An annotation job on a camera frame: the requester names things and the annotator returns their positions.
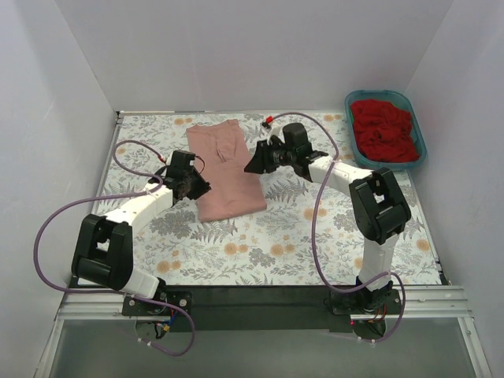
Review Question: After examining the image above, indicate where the purple cable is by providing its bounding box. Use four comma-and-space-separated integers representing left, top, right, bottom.
271, 112, 406, 343
33, 140, 197, 358

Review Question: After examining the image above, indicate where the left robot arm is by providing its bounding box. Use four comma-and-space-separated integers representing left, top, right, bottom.
72, 150, 210, 315

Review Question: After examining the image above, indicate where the aluminium frame rail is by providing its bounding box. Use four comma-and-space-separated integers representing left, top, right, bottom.
36, 286, 491, 377

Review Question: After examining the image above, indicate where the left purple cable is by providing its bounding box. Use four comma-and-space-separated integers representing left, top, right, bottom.
33, 140, 197, 358

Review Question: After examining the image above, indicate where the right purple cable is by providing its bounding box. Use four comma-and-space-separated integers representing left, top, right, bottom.
271, 112, 406, 343

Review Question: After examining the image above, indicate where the red t shirt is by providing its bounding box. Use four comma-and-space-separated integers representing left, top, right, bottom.
350, 99, 420, 163

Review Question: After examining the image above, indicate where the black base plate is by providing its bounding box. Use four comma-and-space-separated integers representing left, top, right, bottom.
121, 285, 402, 334

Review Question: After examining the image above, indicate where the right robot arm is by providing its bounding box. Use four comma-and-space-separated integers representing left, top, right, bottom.
244, 123, 411, 313

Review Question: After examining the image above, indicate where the pink t shirt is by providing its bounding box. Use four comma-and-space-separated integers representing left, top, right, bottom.
186, 120, 267, 222

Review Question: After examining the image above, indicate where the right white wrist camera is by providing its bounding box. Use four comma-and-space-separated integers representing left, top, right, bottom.
261, 116, 283, 144

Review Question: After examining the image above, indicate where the teal plastic basket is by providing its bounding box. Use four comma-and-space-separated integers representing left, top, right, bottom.
344, 90, 427, 171

